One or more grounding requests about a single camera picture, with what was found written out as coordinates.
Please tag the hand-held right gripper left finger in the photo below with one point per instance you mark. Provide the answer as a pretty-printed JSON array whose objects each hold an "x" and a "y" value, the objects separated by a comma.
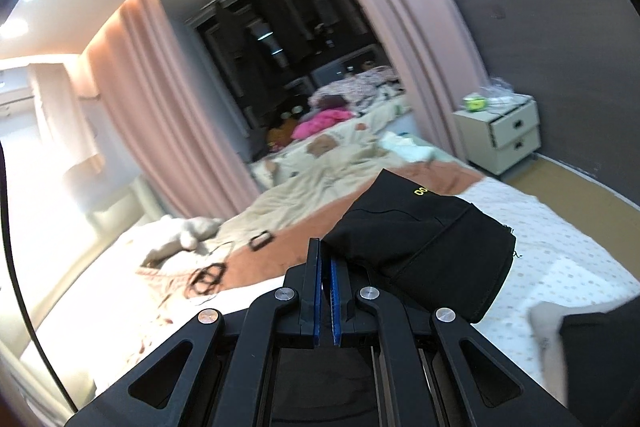
[{"x": 314, "y": 302}]

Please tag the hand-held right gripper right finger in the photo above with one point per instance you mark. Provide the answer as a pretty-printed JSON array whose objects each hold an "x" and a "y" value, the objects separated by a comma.
[{"x": 336, "y": 307}]

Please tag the black garment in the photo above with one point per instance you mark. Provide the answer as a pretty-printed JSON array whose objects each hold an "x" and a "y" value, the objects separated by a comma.
[{"x": 425, "y": 232}]

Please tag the floral patterned clothes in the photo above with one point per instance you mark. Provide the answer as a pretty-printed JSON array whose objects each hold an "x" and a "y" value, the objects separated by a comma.
[{"x": 360, "y": 82}]

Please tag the dark window with hanging clothes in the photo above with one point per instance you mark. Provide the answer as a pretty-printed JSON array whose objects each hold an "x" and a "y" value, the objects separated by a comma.
[{"x": 280, "y": 22}]

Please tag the brown blanket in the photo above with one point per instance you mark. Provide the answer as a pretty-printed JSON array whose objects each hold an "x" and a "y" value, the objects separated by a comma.
[{"x": 250, "y": 269}]

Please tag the small black rectangular object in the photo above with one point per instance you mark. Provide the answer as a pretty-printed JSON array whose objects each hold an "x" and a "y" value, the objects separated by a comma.
[{"x": 261, "y": 241}]

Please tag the beige printed quilt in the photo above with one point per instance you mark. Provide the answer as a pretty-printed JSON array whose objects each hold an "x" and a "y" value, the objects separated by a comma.
[{"x": 320, "y": 177}]

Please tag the beige plush toy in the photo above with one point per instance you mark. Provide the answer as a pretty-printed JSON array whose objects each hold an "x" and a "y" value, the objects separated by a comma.
[{"x": 192, "y": 232}]

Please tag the orange toy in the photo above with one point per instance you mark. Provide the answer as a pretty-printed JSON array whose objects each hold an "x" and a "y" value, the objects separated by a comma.
[{"x": 277, "y": 137}]

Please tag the white and teal cloth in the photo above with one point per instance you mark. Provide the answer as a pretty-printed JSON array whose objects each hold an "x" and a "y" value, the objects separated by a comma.
[{"x": 407, "y": 147}]

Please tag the pink cloth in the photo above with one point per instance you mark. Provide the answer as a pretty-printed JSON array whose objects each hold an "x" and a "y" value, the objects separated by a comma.
[{"x": 320, "y": 124}]

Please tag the white dotted bed sheet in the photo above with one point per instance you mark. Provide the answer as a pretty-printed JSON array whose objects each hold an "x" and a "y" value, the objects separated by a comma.
[{"x": 550, "y": 227}]

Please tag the white two-drawer nightstand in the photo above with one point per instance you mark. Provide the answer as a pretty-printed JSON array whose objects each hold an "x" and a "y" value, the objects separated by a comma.
[{"x": 505, "y": 137}]

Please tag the pink curtain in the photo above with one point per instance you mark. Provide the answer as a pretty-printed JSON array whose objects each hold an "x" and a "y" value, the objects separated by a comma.
[
  {"x": 400, "y": 7},
  {"x": 165, "y": 107}
]

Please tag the green round object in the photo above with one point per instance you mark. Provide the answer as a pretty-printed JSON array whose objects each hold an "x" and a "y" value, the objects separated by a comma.
[{"x": 475, "y": 103}]

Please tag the person's black shorts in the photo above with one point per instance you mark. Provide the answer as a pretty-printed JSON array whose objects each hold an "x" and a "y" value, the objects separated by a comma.
[{"x": 600, "y": 347}]

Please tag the clear plastic bag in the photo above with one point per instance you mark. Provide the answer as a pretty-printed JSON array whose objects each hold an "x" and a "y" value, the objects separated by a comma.
[{"x": 500, "y": 91}]

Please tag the white wardrobe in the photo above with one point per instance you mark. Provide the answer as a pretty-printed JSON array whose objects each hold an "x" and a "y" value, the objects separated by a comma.
[{"x": 60, "y": 132}]

